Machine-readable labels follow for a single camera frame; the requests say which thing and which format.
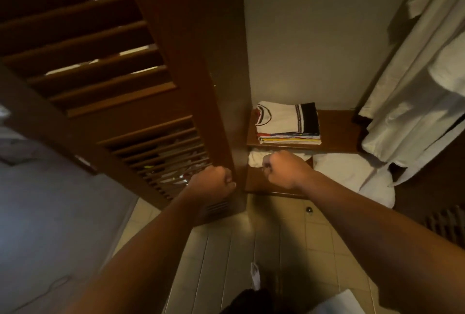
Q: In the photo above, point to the dark wooden wardrobe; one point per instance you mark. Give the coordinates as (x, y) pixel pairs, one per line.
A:
(145, 70)

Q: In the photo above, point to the small folded white cloth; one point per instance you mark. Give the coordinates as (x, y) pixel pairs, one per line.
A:
(256, 157)

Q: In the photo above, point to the person's right forearm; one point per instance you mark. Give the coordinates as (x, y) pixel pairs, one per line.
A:
(392, 245)

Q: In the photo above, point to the person's left forearm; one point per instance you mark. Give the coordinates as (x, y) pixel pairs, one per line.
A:
(142, 259)

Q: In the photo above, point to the person's left hand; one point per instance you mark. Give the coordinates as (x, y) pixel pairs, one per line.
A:
(211, 183)

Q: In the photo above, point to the white and black t-shirt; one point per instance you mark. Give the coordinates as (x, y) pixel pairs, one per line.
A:
(283, 117)

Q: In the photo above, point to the person's right hand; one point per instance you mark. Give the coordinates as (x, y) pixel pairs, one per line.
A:
(287, 170)

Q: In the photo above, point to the person's left leg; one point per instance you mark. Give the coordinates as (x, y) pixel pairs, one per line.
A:
(251, 297)

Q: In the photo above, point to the white hanging robe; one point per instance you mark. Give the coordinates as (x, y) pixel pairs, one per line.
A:
(421, 85)

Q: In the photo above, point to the white floor towel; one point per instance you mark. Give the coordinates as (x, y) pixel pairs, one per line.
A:
(338, 303)

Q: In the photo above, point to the yellow shirt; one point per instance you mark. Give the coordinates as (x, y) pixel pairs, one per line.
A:
(290, 140)

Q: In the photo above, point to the large folded white cloth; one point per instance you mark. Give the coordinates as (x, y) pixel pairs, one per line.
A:
(356, 176)

